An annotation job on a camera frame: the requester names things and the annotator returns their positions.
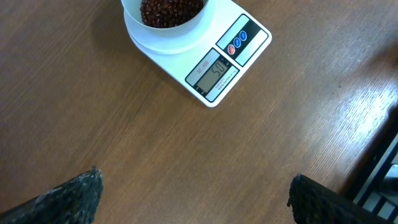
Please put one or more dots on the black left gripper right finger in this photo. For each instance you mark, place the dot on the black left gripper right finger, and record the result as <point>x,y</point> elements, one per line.
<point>312,203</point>

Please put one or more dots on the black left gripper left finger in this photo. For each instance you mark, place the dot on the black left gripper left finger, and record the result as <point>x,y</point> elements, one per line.
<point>74,201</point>

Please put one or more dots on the white digital kitchen scale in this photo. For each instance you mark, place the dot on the white digital kitchen scale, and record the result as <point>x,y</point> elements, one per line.
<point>207,54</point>

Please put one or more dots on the black striped table edge fixture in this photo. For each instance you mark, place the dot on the black striped table edge fixture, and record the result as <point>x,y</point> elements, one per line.
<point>373,183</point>

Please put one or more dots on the white round bowl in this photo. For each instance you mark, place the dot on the white round bowl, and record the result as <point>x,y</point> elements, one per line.
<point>132,7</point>

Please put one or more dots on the red adzuki beans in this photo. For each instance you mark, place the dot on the red adzuki beans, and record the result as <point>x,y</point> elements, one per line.
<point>169,13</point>

